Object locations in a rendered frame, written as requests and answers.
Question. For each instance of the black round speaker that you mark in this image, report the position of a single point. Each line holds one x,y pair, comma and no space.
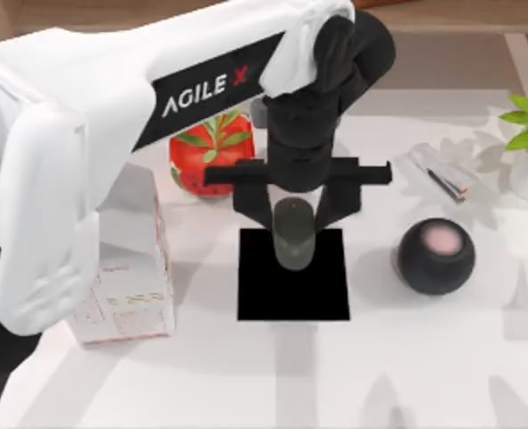
435,259

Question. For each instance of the white stapler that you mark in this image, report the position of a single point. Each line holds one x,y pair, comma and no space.
442,174

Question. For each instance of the white carton box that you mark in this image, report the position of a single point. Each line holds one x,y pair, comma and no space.
129,286

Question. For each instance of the black square mat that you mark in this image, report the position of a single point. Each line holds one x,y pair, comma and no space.
290,295

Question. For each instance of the grey computer mouse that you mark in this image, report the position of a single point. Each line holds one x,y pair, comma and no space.
295,237

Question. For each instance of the red tomato can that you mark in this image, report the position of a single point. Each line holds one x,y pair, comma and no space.
210,152

